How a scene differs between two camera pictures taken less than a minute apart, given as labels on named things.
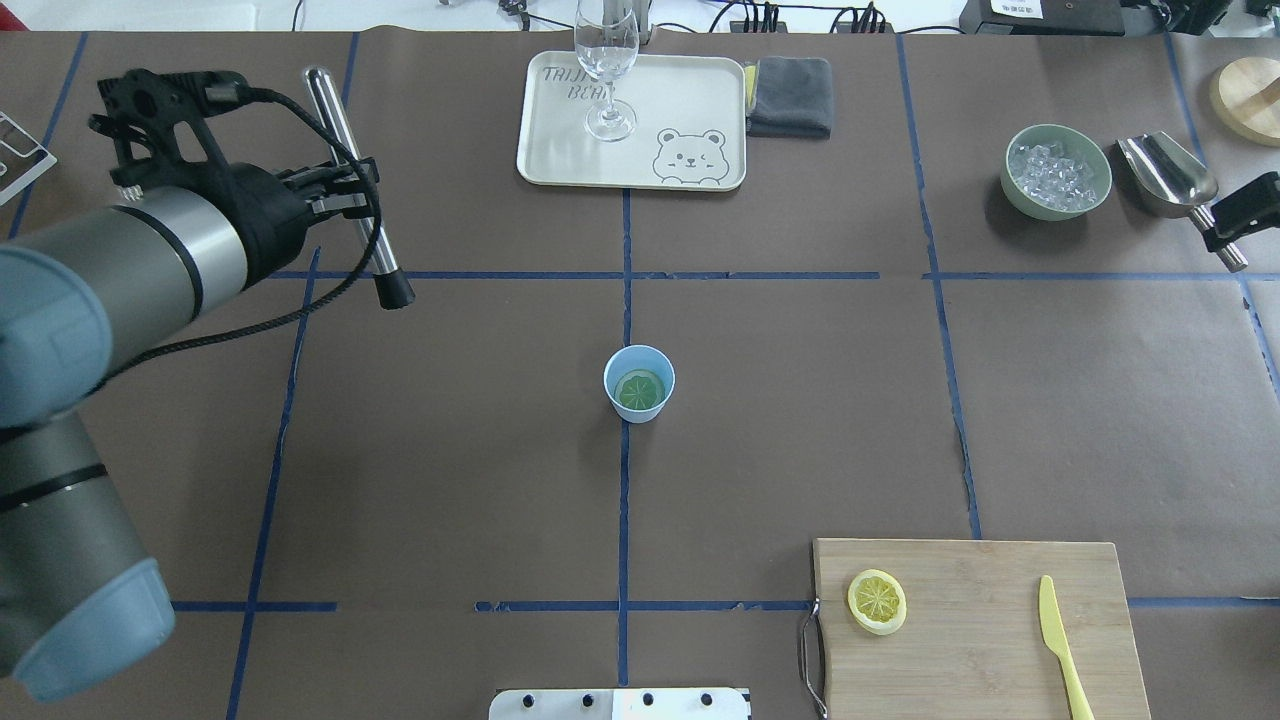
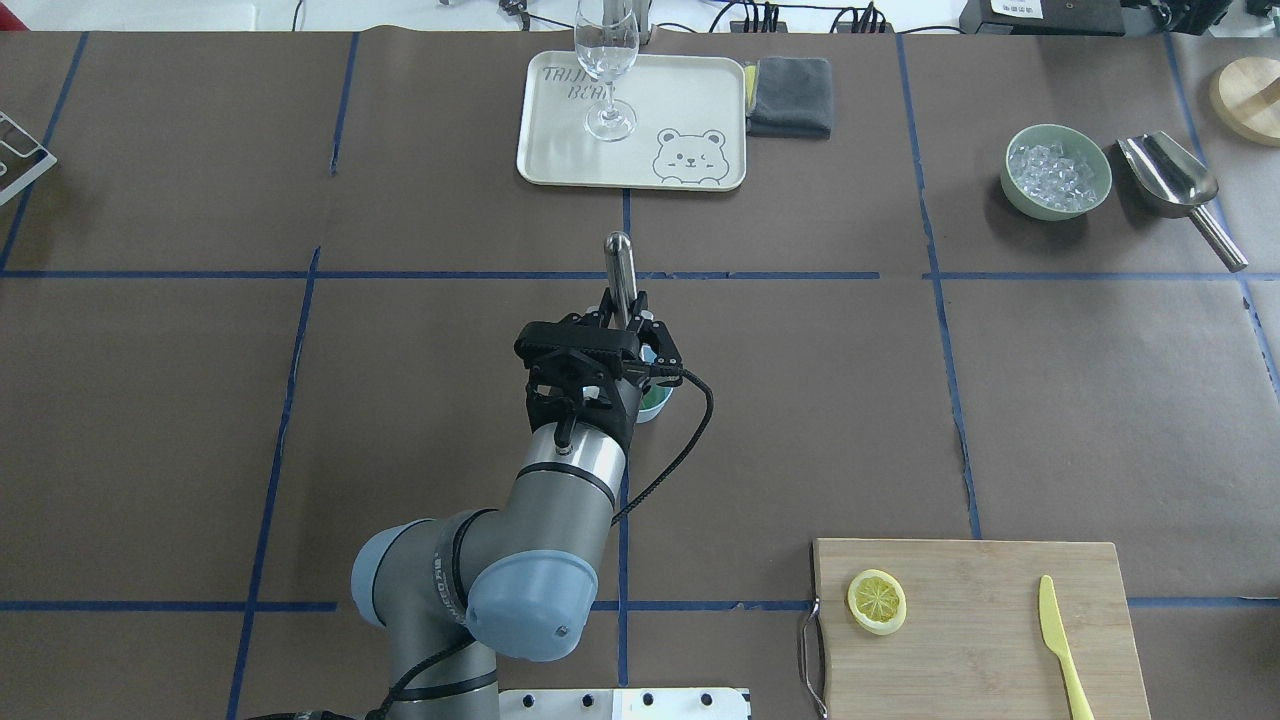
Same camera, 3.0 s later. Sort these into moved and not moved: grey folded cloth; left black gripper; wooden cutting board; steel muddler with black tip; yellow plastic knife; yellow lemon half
Moved: steel muddler with black tip; left black gripper
Not moved: yellow plastic knife; grey folded cloth; wooden cutting board; yellow lemon half
